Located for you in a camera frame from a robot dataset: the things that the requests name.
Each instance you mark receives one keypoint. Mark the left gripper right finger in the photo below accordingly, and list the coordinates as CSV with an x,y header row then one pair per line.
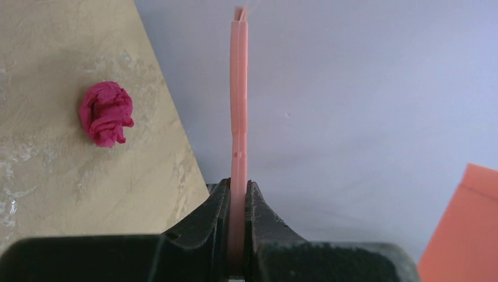
x,y
267,240

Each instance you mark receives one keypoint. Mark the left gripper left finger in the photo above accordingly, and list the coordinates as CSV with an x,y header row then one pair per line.
x,y
195,249

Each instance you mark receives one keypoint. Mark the magenta paper ball right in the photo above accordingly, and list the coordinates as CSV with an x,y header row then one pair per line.
x,y
106,109

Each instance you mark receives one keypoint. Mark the pink dustpan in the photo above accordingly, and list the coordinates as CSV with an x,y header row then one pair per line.
x,y
463,247

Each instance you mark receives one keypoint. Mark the pink hand brush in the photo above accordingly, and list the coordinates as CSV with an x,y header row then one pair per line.
x,y
239,125

